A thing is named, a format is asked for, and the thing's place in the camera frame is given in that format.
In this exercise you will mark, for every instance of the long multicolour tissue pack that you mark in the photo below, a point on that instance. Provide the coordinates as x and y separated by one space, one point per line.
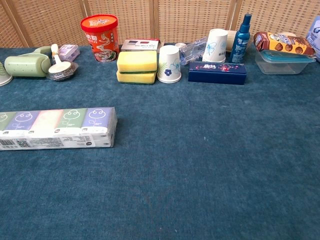
57 132

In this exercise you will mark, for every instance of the blue tablecloth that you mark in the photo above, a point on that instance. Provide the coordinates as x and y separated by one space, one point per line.
175 162

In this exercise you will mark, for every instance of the yellow sponge with green base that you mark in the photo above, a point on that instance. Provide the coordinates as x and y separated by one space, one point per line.
135 77
136 61

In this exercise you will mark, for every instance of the paper cup with blue flower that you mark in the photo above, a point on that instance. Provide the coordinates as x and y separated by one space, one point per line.
169 65

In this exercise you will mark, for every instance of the dark blue rectangular box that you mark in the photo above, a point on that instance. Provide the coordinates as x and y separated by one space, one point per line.
217 73

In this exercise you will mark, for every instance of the clear plastic bag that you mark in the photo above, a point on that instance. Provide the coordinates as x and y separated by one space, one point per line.
192 52

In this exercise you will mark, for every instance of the white box red blue print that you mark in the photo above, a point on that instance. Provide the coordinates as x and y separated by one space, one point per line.
140 45

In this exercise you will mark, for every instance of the paper cup with blue butterfly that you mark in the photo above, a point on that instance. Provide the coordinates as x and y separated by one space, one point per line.
215 46

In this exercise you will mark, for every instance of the red instant noodle cup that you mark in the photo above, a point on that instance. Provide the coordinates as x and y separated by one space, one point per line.
101 37

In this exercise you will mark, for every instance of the woven bamboo folding screen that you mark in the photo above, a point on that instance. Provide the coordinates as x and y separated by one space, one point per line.
175 17

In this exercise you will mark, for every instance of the beige box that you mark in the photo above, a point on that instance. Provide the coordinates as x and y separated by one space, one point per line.
231 41

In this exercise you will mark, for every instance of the blue spray bottle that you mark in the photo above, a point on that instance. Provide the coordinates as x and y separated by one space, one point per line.
240 42

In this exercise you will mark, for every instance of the small purple plastic box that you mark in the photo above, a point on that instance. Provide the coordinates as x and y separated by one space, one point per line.
70 52

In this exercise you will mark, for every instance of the clear container with teal lid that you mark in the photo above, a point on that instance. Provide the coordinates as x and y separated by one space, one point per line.
282 65

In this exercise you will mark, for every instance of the brown cookie package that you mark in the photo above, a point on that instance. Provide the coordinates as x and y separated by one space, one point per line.
282 43

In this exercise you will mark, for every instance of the green lint roller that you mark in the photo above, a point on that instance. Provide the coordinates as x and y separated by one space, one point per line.
25 65

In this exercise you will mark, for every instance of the white and blue bag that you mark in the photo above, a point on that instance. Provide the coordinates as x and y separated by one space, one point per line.
314 32

